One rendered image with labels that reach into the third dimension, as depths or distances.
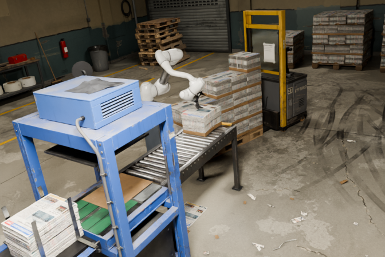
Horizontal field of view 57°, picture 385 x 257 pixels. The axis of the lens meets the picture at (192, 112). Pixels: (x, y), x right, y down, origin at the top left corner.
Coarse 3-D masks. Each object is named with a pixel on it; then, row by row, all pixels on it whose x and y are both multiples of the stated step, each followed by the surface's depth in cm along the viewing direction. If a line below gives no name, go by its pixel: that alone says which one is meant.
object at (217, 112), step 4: (200, 104) 407; (204, 104) 406; (208, 104) 405; (212, 108) 390; (216, 108) 389; (220, 108) 397; (216, 112) 390; (220, 112) 398; (216, 116) 392; (220, 116) 400; (216, 120) 393; (220, 120) 401
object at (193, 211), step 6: (186, 204) 402; (192, 204) 401; (186, 210) 392; (192, 210) 391; (198, 210) 390; (204, 210) 389; (186, 216) 382; (192, 216) 380; (198, 216) 379; (186, 222) 372; (192, 222) 371
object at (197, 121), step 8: (184, 112) 387; (192, 112) 384; (200, 112) 382; (208, 112) 379; (184, 120) 384; (192, 120) 377; (200, 120) 371; (208, 120) 378; (184, 128) 389; (192, 128) 383; (200, 128) 377; (208, 128) 381
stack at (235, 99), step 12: (204, 96) 499; (228, 96) 491; (240, 96) 506; (180, 108) 462; (240, 108) 511; (180, 120) 459; (228, 120) 502; (240, 132) 522; (228, 144) 512; (240, 144) 528; (216, 156) 502
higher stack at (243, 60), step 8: (232, 56) 518; (240, 56) 506; (248, 56) 501; (256, 56) 508; (232, 64) 523; (240, 64) 510; (248, 64) 502; (256, 64) 511; (240, 72) 514; (256, 72) 515; (248, 80) 507; (256, 80) 519; (248, 88) 514; (256, 88) 523; (248, 96) 515; (256, 96) 526; (256, 104) 530; (256, 120) 539; (256, 136) 546
